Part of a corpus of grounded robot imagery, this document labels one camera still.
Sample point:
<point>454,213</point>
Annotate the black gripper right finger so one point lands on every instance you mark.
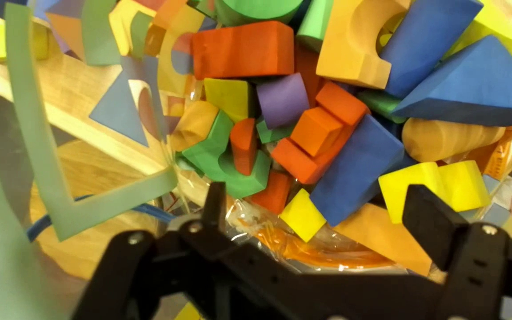
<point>435,224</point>

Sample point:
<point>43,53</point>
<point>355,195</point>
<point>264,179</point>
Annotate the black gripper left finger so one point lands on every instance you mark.
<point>214,206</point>

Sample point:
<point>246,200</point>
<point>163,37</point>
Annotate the green wooden block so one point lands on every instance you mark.
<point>212,160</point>

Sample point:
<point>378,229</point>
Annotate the yellow arch foam block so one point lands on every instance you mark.
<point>463,184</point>

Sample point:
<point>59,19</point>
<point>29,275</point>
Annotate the small orange foam block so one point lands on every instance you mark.
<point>275,192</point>

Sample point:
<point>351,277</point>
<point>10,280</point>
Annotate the small orange cylinder block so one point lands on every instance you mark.
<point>243,144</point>

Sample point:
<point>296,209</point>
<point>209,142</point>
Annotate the amber cylinder foam block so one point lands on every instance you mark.
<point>445,138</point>

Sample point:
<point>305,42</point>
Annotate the yellow square foam block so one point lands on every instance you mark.
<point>303,213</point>

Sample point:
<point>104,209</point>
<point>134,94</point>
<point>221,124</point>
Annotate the large blue cuboid block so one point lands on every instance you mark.
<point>356,170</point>

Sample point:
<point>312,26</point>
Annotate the long orange foam block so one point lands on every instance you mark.
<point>298,161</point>

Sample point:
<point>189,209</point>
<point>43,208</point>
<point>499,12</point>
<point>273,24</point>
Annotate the purple half-cylinder foam block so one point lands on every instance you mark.
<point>282,99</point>

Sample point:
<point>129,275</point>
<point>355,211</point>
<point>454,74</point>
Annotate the orange cube foam block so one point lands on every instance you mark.
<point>317,131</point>

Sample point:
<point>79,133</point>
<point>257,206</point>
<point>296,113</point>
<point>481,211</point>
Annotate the large blue wedge block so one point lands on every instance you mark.
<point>481,88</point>

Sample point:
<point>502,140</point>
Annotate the orange slab foam block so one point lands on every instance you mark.
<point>342,101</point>

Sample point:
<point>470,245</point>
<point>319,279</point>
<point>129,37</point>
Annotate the blue slab foam block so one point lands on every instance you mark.
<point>427,40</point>

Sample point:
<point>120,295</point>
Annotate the clear toy bag green rim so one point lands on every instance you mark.
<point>36,147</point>

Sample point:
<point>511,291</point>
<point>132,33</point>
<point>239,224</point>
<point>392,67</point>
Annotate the natural wood block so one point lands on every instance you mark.
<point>342,55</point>

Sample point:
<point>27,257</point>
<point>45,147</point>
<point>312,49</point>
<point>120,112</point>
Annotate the large green cylinder block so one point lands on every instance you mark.
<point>259,8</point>

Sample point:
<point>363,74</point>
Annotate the yellow wedge foam block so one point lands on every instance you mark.
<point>506,28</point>

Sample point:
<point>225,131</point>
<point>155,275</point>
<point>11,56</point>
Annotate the light green foam block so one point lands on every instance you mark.
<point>315,17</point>

